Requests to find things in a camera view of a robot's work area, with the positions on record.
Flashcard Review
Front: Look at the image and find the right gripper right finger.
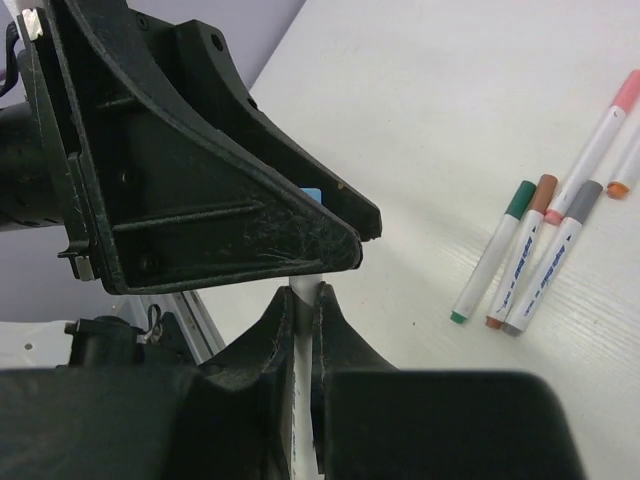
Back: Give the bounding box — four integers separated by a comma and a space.
311, 283, 585, 479

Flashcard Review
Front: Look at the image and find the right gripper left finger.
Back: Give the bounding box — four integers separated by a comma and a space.
1, 287, 294, 479

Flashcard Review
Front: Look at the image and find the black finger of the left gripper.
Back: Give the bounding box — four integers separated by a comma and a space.
14, 1, 382, 295

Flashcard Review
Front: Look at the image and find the blue cap marker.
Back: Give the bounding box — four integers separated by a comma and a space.
287, 187, 324, 480

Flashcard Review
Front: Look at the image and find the grey cap marker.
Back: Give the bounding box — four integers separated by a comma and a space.
502, 180, 603, 337

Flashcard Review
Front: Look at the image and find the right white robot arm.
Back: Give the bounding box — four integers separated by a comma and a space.
1, 283, 585, 479

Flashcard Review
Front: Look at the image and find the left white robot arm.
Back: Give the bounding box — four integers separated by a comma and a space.
1, 1, 382, 295

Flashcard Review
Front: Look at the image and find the brown cap marker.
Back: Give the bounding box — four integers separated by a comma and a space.
485, 174, 558, 329

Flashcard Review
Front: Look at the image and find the pink cap marker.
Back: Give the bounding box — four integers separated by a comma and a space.
544, 69, 639, 226

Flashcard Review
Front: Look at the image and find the aluminium right side rail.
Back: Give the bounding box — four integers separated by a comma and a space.
114, 291, 225, 365

